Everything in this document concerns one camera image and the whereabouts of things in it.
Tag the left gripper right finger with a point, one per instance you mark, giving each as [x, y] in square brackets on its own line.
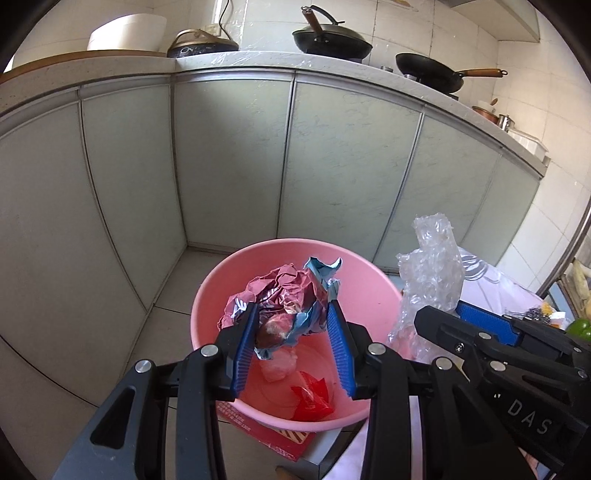
[430, 409]

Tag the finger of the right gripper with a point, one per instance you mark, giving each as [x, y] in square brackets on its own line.
[477, 348]
[489, 322]

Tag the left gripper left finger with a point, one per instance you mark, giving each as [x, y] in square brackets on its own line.
[126, 437]

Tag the clear bubble wrap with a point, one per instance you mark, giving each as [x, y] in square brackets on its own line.
[433, 275]

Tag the red white plastic bag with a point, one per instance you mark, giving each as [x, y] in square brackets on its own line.
[313, 403]

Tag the pink blue wrapper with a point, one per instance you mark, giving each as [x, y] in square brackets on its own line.
[293, 302]

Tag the steel wool scrubber ball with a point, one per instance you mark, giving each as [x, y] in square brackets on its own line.
[540, 314]

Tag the grey kitchen cabinet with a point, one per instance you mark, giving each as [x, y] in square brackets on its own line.
[113, 165]

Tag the floral white tablecloth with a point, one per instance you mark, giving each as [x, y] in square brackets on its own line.
[486, 287]

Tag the metal shelf rack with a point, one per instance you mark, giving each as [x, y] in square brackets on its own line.
[559, 286]

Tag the green bell pepper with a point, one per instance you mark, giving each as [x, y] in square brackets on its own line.
[580, 328]

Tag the red cardboard under bucket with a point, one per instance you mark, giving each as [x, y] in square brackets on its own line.
[289, 444]

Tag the pink plastic bucket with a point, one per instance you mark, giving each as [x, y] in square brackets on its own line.
[293, 383]

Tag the white rectangular container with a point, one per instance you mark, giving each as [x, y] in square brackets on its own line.
[530, 143]

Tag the small steel pot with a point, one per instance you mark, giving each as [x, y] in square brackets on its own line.
[505, 122]

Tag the copper pot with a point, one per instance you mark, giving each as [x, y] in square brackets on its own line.
[486, 114]

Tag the black wok with lid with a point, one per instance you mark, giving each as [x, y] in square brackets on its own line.
[326, 36]

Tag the white round basin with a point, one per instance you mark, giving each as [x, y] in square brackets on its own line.
[141, 32]

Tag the black wok wooden handle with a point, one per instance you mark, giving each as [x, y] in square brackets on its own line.
[439, 76]

